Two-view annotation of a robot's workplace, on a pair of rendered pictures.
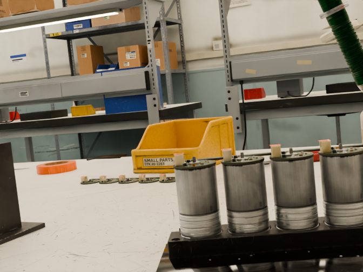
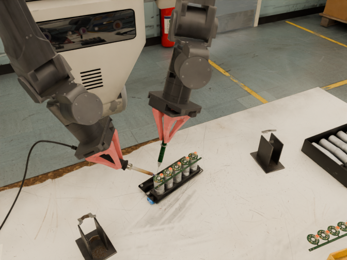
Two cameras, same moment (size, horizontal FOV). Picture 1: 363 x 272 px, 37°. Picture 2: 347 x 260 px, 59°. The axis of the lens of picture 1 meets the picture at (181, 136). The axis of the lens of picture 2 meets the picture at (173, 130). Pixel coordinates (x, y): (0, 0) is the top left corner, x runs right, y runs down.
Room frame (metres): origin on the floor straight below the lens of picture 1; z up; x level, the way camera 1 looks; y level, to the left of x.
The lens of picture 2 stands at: (0.66, -0.45, 1.33)
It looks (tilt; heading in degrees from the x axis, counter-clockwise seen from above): 38 degrees down; 132
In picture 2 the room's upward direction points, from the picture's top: straight up
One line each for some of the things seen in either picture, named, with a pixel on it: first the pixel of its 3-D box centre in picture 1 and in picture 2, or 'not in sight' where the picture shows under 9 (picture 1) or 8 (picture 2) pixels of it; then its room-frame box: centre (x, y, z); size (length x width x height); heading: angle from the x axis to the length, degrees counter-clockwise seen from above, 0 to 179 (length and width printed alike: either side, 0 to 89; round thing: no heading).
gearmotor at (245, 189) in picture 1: (246, 201); (184, 168); (0.31, -0.03, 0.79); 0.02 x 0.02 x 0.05
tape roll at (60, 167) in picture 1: (56, 167); not in sight; (0.82, 0.19, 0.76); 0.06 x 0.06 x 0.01
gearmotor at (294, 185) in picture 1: (294, 196); (176, 174); (0.31, -0.06, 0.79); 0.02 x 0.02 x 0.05
